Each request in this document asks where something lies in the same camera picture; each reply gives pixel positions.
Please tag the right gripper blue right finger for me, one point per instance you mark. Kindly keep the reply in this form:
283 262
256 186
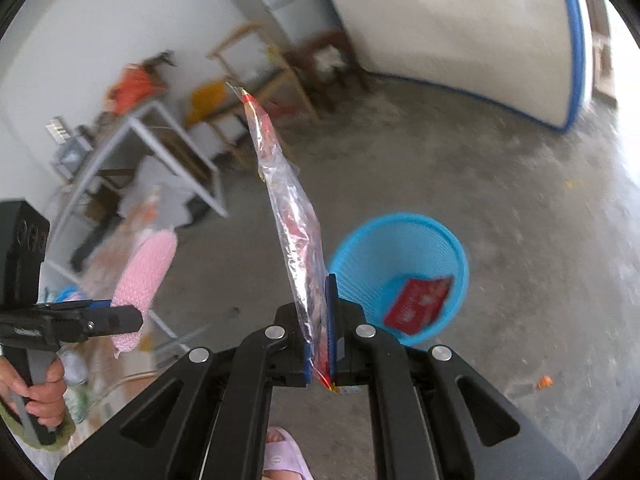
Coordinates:
331 305

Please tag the person's left hand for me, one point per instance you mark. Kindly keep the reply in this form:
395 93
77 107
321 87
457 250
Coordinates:
45 401

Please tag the blue plastic trash basket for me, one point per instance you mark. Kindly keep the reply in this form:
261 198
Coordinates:
373 264

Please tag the patterned tablecloth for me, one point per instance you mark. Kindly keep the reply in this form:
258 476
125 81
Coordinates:
107 262

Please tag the pink sponge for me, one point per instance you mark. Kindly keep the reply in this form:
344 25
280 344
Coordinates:
141 281

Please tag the orange plastic bag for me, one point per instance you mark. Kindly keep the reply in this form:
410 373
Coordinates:
135 84

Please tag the white mattress blue edge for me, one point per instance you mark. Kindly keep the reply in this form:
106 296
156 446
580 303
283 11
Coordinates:
528 55

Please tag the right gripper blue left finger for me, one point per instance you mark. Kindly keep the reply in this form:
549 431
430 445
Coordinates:
306 359

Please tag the pink slipper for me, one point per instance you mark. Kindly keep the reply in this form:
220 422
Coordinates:
283 459

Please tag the yellow bag under table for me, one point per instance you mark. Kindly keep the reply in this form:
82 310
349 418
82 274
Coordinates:
205 100

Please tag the wooden chair black seat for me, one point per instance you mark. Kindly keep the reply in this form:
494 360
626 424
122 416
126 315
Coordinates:
263 87

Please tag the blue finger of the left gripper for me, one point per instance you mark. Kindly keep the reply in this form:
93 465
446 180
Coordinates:
98 304

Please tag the orange scrap on floor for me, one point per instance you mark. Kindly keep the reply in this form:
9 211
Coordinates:
544 382

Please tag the red packet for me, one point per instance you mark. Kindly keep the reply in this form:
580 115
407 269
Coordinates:
418 304

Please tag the clear red plastic wrapper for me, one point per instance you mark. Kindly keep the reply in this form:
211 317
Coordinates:
299 233

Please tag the dark wooden stool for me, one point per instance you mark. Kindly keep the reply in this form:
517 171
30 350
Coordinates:
323 59

